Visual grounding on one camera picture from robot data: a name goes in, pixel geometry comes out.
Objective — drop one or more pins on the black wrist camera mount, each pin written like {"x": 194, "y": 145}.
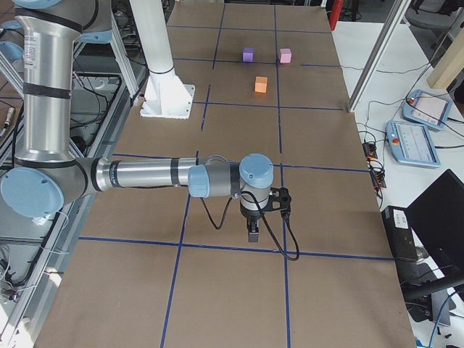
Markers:
{"x": 278, "y": 200}

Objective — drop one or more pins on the wooden beam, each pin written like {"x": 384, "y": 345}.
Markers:
{"x": 451, "y": 63}

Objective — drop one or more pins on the orange block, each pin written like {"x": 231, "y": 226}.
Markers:
{"x": 261, "y": 84}

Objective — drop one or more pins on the orange black power strip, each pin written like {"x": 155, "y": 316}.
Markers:
{"x": 376, "y": 168}

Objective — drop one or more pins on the brown paper table mat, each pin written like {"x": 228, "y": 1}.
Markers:
{"x": 157, "y": 268}

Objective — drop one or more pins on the teach pendant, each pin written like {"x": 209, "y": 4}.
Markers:
{"x": 411, "y": 144}
{"x": 425, "y": 108}

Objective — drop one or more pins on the aluminium frame post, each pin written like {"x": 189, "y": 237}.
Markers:
{"x": 393, "y": 19}

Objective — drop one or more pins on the far teach pendant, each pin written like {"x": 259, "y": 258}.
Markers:
{"x": 425, "y": 108}

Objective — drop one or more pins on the near teach pendant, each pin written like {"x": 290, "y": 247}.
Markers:
{"x": 411, "y": 144}

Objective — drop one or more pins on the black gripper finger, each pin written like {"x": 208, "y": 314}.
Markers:
{"x": 253, "y": 230}

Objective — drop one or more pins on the black monitor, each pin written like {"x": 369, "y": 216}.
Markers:
{"x": 436, "y": 217}

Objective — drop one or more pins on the purple block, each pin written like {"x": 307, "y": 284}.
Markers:
{"x": 248, "y": 54}

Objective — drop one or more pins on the white pedestal column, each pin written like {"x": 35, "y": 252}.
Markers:
{"x": 166, "y": 96}

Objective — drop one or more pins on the pink block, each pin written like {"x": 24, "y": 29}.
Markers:
{"x": 285, "y": 55}

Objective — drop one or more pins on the black computer box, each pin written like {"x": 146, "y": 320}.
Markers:
{"x": 399, "y": 234}

